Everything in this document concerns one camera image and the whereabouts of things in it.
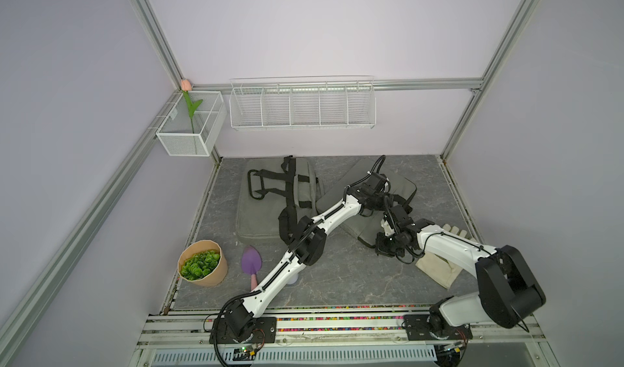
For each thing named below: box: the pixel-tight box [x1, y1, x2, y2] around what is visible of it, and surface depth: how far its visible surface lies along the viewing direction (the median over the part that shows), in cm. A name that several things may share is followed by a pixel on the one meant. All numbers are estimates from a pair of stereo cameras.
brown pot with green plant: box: [177, 239, 229, 288], surface depth 78 cm
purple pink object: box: [241, 245, 263, 292], surface depth 90 cm
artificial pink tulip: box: [180, 78, 204, 134], surface depth 92 cm
